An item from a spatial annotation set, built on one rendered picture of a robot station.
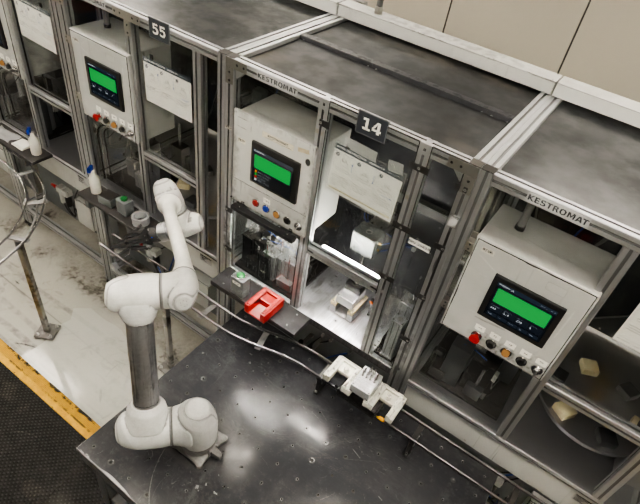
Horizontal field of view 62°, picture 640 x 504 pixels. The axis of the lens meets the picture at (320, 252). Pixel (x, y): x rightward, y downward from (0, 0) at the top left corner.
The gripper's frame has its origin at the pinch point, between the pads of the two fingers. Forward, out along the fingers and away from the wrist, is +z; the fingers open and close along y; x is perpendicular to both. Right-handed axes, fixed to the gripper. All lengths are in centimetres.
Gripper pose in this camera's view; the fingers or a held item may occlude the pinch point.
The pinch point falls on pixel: (119, 244)
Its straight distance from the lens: 265.1
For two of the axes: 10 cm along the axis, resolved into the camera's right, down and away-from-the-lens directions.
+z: -9.6, 2.6, 1.2
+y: -2.9, -9.0, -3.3
